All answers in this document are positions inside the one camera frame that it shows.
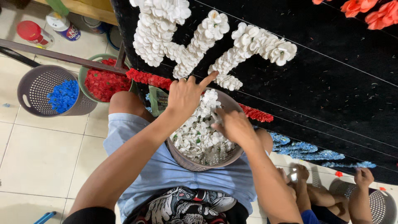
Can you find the metal tin can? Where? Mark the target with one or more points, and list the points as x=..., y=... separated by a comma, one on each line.
x=95, y=25

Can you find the person's leg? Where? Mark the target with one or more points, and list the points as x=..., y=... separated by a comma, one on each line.
x=127, y=104
x=265, y=140

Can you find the grey perforated plastic basket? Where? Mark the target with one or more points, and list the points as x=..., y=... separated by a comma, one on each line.
x=192, y=163
x=382, y=205
x=34, y=87

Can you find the person's black printed shirt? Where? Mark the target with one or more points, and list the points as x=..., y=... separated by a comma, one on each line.
x=186, y=208

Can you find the row of red flowers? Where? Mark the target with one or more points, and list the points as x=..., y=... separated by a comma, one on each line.
x=149, y=79

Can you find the person's left hand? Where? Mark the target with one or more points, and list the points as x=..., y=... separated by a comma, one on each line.
x=183, y=98

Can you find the person's right hand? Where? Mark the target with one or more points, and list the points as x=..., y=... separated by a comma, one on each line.
x=238, y=127

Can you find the person's right leg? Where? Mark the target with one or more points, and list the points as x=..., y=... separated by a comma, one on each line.
x=265, y=140

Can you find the person's light blue shorts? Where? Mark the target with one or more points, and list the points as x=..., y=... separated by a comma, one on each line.
x=161, y=174

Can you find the dark metal stand frame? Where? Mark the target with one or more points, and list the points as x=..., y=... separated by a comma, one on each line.
x=62, y=57

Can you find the green plastic packet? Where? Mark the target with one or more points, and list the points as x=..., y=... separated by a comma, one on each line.
x=158, y=99

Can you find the green plastic bucket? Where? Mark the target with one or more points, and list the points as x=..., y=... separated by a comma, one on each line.
x=81, y=77

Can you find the white bottle with blue label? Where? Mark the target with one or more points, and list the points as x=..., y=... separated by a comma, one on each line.
x=63, y=26

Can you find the pile of blue flowers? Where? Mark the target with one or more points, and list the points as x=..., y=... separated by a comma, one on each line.
x=63, y=96

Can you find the wooden shelf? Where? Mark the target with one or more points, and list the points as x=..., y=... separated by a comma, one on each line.
x=90, y=11

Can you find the row of blue flowers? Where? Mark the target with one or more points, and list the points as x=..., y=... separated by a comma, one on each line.
x=311, y=154

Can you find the white flower lettering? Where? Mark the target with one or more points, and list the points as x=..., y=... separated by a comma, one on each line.
x=155, y=31

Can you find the pile of red flowers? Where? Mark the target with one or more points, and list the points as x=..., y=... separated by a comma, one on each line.
x=102, y=84

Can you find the blue round container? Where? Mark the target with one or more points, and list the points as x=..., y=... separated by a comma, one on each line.
x=113, y=39

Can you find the cluster of orange flowers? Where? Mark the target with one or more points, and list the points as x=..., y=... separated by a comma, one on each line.
x=382, y=15

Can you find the pile of white flowers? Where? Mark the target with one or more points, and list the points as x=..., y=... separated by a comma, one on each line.
x=196, y=137

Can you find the person's left leg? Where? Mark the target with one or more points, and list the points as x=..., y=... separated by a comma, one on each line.
x=127, y=104

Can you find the large black felt board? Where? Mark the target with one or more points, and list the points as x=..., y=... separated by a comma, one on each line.
x=311, y=93

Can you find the red lidded jar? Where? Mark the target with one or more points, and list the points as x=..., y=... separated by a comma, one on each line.
x=32, y=32

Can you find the green plastic bottle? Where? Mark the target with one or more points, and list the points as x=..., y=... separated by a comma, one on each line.
x=58, y=6

